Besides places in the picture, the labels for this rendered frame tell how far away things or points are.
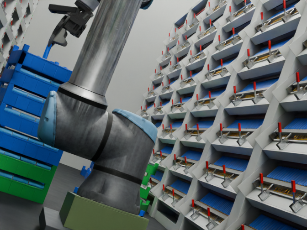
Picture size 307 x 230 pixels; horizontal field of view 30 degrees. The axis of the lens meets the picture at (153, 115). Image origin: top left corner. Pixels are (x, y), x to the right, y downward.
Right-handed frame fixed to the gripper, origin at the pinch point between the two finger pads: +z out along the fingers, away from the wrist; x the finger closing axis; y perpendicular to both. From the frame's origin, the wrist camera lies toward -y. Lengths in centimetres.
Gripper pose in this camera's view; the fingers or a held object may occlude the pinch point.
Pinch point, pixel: (49, 43)
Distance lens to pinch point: 232.1
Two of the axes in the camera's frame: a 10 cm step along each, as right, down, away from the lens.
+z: -5.8, 8.1, -0.6
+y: 8.1, 5.8, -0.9
